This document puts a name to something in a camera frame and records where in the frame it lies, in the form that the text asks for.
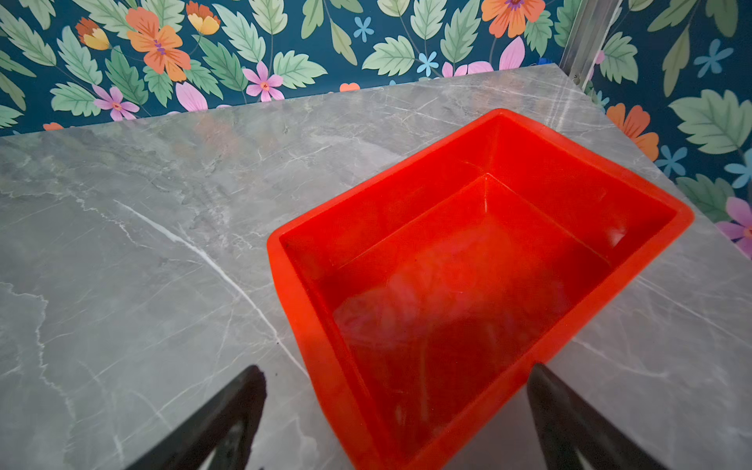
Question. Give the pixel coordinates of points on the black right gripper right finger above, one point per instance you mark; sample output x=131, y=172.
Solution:
x=574, y=435

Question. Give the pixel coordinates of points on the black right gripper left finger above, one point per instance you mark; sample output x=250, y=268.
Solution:
x=220, y=434

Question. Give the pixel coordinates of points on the red plastic bin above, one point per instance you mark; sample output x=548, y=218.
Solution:
x=422, y=298

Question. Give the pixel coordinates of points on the aluminium frame post right rear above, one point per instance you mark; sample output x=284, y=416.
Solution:
x=588, y=32

